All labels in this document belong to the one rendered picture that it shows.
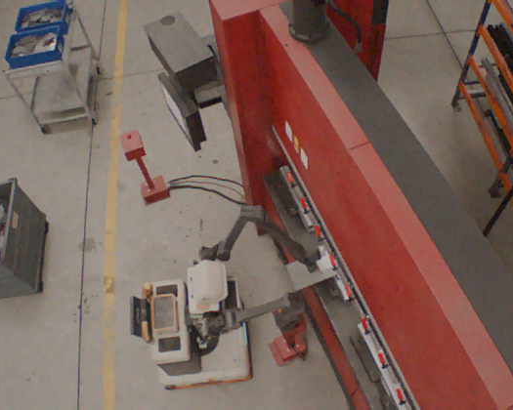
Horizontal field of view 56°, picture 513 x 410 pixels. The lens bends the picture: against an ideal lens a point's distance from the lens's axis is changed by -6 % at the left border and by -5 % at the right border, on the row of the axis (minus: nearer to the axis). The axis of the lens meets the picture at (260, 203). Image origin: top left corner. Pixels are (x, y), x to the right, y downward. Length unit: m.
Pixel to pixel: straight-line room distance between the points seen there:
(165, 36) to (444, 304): 2.17
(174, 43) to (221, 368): 2.22
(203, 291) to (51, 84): 3.53
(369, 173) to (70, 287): 3.24
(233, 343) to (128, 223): 1.59
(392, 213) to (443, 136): 3.33
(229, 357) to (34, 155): 3.04
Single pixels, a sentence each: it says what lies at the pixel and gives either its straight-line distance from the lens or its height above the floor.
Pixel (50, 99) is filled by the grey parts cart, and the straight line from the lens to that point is 5.51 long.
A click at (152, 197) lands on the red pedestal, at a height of 0.07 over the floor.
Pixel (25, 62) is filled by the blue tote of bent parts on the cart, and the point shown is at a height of 0.92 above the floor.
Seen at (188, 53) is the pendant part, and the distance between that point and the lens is 2.94.
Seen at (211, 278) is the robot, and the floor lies 1.37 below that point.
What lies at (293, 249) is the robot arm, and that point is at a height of 1.30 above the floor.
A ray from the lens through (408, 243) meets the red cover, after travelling 1.79.
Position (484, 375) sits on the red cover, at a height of 2.30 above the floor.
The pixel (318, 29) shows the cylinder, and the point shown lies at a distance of 2.36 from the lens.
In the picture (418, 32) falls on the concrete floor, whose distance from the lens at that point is 6.14.
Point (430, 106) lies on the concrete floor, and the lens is 5.34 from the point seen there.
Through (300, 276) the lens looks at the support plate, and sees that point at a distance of 3.10.
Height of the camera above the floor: 3.87
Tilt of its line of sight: 59 degrees down
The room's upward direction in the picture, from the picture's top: 8 degrees counter-clockwise
